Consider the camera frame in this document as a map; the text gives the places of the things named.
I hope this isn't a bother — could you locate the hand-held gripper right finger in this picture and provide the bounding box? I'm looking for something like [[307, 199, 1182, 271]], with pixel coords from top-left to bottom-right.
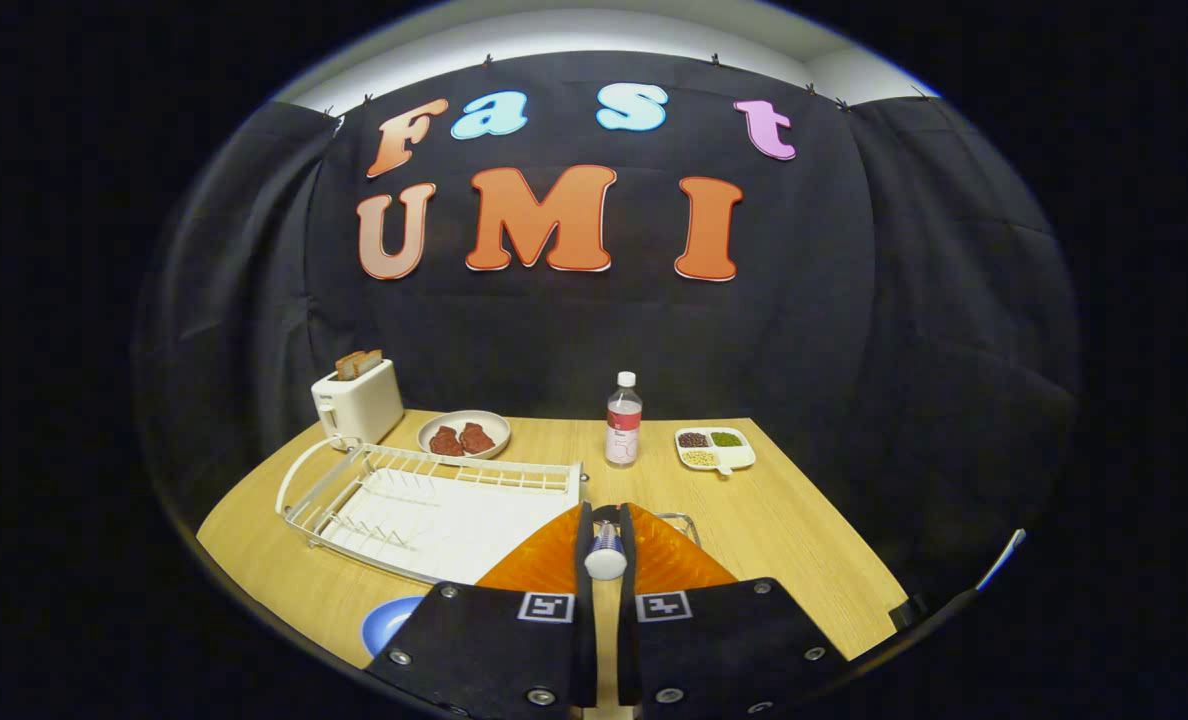
[[616, 502, 850, 720]]

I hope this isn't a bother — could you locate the white toaster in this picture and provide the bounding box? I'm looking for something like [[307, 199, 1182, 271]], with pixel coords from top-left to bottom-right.
[[311, 358, 405, 451]]

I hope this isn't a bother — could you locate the blue plate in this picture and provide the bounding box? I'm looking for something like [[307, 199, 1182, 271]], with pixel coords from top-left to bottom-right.
[[361, 596, 425, 658]]

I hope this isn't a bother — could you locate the black backdrop cloth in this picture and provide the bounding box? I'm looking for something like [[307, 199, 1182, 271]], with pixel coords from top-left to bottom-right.
[[134, 50, 1085, 601]]

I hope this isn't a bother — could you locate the white divided dish with beans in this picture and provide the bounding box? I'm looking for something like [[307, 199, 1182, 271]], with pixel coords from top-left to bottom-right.
[[674, 427, 757, 476]]

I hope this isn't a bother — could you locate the clear plastic bottle red label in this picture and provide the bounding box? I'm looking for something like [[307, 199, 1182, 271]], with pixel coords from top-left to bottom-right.
[[605, 371, 644, 468]]

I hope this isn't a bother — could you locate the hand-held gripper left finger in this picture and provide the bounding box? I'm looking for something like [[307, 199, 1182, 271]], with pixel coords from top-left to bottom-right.
[[364, 502, 598, 720]]

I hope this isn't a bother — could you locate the metal wire basket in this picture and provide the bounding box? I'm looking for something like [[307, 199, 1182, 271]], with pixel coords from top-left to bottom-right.
[[592, 504, 701, 547]]

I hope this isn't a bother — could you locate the white wire dish rack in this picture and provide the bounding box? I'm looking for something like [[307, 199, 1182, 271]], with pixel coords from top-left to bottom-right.
[[276, 440, 587, 586]]

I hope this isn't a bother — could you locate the small beige plate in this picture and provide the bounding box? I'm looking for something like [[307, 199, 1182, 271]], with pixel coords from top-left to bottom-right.
[[417, 410, 512, 460]]

